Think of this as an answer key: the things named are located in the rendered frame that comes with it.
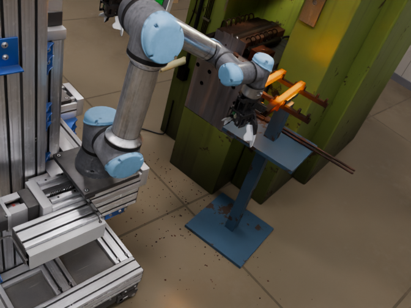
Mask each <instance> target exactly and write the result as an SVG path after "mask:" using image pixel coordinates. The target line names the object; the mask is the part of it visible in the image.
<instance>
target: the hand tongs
mask: <svg viewBox="0 0 411 308"><path fill-rule="evenodd" d="M255 111H256V110H255ZM256 118H258V119H259V120H261V121H263V120H264V122H265V123H269V121H270V119H268V118H267V117H264V116H262V115H261V114H260V112H258V111H256ZM283 130H284V131H283ZM283 130H282V133H284V134H285V135H287V136H289V137H290V138H292V139H294V140H295V141H297V142H299V143H301V144H302V145H304V146H305V147H307V148H309V149H310V150H312V151H314V152H316V153H317V154H319V155H320V156H322V157H324V158H325V159H327V160H329V161H331V162H332V163H334V164H335V165H337V166H339V167H340V168H342V169H344V170H345V171H347V172H349V173H350V174H354V173H353V172H352V171H354V172H355V169H353V168H352V167H350V166H348V165H347V164H345V163H343V162H342V161H340V160H338V159H336V158H335V157H333V156H331V155H330V154H328V153H327V152H325V151H323V150H321V149H320V148H318V147H316V146H315V145H313V144H311V143H310V142H308V141H306V140H304V139H303V138H301V137H300V136H297V135H296V134H294V133H293V132H291V131H289V130H287V129H286V128H284V127H283ZM285 131H287V132H288V133H290V134H291V135H293V136H295V137H297V138H298V139H300V140H301V141H300V140H298V139H297V138H295V137H293V136H291V135H290V134H288V133H287V132H285ZM302 141H303V142H305V143H307V144H308V145H310V146H312V147H314V148H315V149H317V150H318V151H320V152H322V153H323V154H325V155H327V156H329V157H330V158H332V159H334V160H335V161H337V162H339V163H340V164H342V165H343V166H342V165H340V164H338V163H337V162H335V161H333V160H332V159H330V158H329V157H327V156H325V155H323V154H322V153H320V152H318V151H317V150H315V149H313V148H312V147H310V146H308V145H306V144H305V143H303V142H302ZM344 166H346V167H347V168H349V169H350V170H352V171H350V170H348V169H347V168H345V167H344Z"/></svg>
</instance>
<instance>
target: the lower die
mask: <svg viewBox="0 0 411 308"><path fill-rule="evenodd" d="M271 22H272V23H274V24H276V23H275V22H273V21H268V20H266V19H260V18H259V17H256V18H254V20H252V19H250V21H248V20H246V21H245V23H244V21H241V23H237V24H236V25H235V24H232V26H231V25H228V26H227V27H225V26H224V27H220V28H218V29H216V33H215V36H214V39H215V40H218V41H219V42H220V43H221V44H222V45H223V46H225V44H227V45H226V46H225V47H227V48H229V49H230V50H232V51H234V52H236V53H239V55H240V56H245V55H247V54H246V53H245V49H246V48H248V47H249V45H250V42H251V40H250V39H249V38H248V39H247V40H246V38H247V37H251V36H252V35H254V36H255V35H256V34H260V33H261V32H263V33H264V32H265V31H268V30H272V29H274V28H275V29H277V30H278V34H277V36H276V37H282V36H283V35H284V31H285V29H283V28H281V27H279V25H278V24H276V25H274V26H270V27H267V28H265V29H261V30H259V31H256V32H252V33H249V34H246V35H243V36H240V37H238V38H237V39H236V38H234V37H233V34H236V33H238V32H242V31H245V30H248V29H251V28H255V27H258V26H261V25H263V24H267V23H271ZM273 31H274V35H273V39H274V37H275V35H276V30H273ZM269 33H270V37H269V39H268V40H270V38H271V37H272V34H273V33H272V31H270V32H269ZM267 37H268V33H267V32H266V33H265V40H264V41H266V40H267ZM256 38H257V41H256V44H255V45H257V43H258V42H259V39H260V37H259V36H258V35H257V36H256ZM263 39H264V35H263V34H261V41H260V43H262V41H263ZM254 42H255V38H254V37H252V44H251V46H253V44H254Z"/></svg>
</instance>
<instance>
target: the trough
mask: <svg viewBox="0 0 411 308"><path fill-rule="evenodd" d="M274 25H276V24H274V23H272V22H271V23H267V24H263V25H261V26H258V27H254V28H251V29H248V30H245V31H242V32H238V33H236V34H233V37H234V38H235V39H237V37H236V36H238V37H240V36H243V35H246V34H249V33H252V32H256V31H259V30H261V29H265V28H268V27H270V26H274Z"/></svg>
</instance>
